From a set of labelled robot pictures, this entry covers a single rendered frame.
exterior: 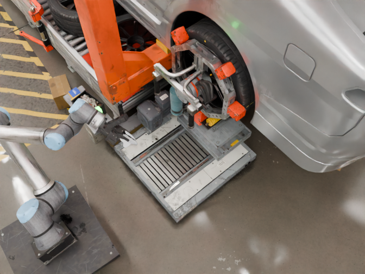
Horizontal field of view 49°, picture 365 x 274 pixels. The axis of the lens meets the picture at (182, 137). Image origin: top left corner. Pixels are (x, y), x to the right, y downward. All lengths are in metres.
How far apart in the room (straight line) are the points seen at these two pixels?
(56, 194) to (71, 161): 0.75
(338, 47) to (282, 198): 1.65
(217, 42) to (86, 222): 1.44
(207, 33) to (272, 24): 0.58
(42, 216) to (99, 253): 0.44
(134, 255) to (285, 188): 1.26
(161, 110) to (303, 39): 1.48
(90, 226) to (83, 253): 0.17
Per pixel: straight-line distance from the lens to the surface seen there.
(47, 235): 2.59
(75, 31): 3.72
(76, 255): 2.73
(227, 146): 3.14
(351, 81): 1.80
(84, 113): 2.03
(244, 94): 2.41
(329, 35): 1.81
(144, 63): 2.87
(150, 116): 2.96
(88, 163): 3.30
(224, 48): 2.34
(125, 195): 3.13
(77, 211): 2.82
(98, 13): 2.32
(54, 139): 2.02
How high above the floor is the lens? 2.86
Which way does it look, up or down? 59 degrees down
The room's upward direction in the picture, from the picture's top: straight up
